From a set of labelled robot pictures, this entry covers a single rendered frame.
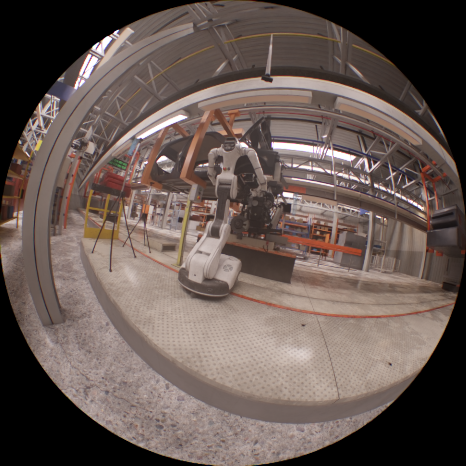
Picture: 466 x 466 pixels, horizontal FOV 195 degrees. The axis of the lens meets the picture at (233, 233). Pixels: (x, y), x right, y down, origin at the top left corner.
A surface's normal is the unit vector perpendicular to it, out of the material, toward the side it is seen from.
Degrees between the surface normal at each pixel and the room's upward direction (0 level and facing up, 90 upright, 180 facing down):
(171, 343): 0
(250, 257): 90
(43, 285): 90
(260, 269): 90
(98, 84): 90
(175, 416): 0
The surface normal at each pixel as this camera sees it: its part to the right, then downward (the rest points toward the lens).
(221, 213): -0.30, 0.10
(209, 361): 0.18, -0.98
